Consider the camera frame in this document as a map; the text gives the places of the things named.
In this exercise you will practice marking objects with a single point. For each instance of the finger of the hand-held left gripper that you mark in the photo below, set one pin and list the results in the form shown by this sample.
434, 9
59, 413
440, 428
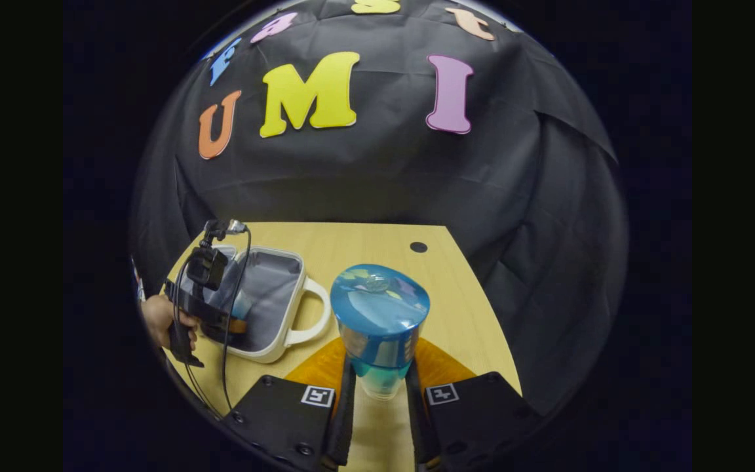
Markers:
220, 319

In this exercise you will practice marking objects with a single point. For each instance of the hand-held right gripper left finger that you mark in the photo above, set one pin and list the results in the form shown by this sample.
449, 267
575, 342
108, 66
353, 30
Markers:
345, 419

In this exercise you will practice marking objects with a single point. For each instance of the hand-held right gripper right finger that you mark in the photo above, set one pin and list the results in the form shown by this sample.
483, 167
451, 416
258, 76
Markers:
417, 426

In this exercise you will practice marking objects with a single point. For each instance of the teal skin care bottle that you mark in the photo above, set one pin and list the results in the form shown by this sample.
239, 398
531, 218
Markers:
377, 308

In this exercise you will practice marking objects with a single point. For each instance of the black backdrop cloth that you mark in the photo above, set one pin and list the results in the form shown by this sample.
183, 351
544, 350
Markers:
384, 177

